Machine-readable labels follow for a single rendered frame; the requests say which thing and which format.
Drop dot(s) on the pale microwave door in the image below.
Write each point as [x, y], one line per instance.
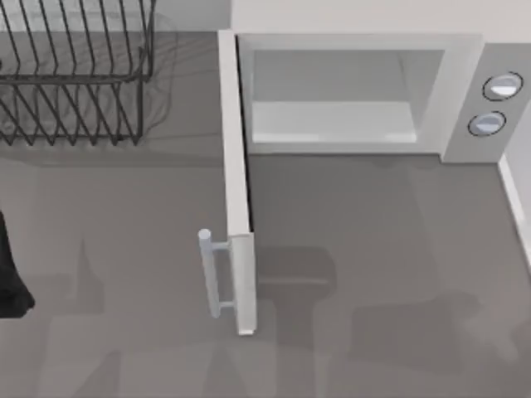
[235, 174]

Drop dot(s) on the pale microwave oven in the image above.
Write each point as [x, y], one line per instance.
[464, 141]

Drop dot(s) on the small microwave knob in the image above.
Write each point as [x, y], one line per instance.
[486, 123]

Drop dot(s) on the large microwave knob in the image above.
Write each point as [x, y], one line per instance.
[502, 85]

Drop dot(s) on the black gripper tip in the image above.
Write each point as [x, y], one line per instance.
[10, 282]

